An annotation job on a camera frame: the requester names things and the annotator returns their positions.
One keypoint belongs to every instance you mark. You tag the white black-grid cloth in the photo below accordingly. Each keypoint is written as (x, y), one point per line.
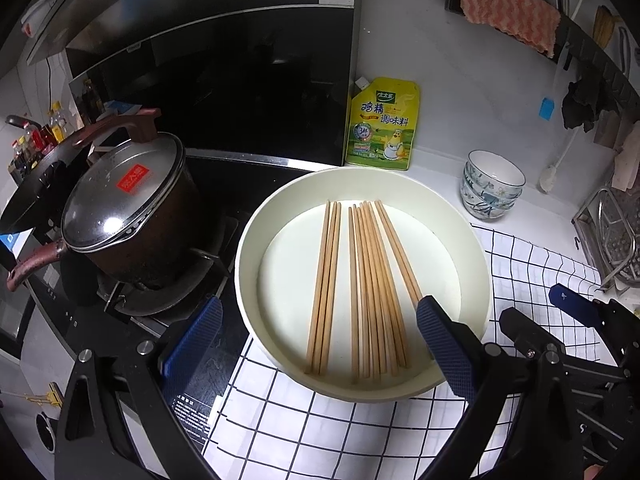
(350, 435)

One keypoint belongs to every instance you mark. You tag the yellow seasoning pouch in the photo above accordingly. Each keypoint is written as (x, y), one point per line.
(382, 130)

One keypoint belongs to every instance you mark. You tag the round white tray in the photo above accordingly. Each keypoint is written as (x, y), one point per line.
(290, 270)

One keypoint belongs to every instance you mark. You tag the brown cooking pot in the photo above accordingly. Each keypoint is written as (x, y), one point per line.
(150, 250)

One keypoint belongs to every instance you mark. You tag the pale pink cloth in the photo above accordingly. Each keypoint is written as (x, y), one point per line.
(627, 160)

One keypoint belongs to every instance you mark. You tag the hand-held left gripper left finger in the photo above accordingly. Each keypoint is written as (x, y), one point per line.
(192, 347)

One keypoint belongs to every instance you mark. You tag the steel cleaver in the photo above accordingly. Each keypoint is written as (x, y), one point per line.
(607, 132)

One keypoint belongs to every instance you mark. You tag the white bottle brush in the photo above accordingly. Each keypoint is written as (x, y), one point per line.
(547, 177)

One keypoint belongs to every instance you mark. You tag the blue white carton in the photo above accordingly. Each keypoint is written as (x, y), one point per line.
(122, 108)

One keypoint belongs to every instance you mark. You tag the pink striped dishcloth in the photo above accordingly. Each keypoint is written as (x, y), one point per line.
(505, 5)

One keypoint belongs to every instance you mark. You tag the floral white ceramic bowl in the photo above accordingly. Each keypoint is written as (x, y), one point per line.
(487, 212)
(492, 170)
(480, 199)

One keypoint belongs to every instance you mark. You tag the yellow hanging utensil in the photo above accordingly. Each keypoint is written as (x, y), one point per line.
(605, 25)

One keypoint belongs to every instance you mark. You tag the row of condiment bottles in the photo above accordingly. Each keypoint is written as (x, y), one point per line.
(50, 130)

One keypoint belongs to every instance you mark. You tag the small yellow tool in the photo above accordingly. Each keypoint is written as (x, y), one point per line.
(50, 395)

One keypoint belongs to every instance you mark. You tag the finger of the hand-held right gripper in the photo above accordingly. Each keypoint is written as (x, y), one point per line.
(575, 302)
(525, 330)

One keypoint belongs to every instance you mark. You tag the black rag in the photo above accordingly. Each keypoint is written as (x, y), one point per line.
(580, 105)

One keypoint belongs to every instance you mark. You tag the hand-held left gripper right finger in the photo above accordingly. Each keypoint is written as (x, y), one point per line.
(447, 350)

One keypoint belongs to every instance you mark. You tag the black gas stove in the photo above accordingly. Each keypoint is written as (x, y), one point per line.
(150, 310)

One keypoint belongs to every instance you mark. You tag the black range hood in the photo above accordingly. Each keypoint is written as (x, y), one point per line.
(240, 85)

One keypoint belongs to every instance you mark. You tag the group of wooden chopsticks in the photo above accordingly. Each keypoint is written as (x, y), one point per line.
(367, 285)

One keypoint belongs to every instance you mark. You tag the glass pot lid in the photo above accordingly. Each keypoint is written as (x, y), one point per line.
(120, 210)

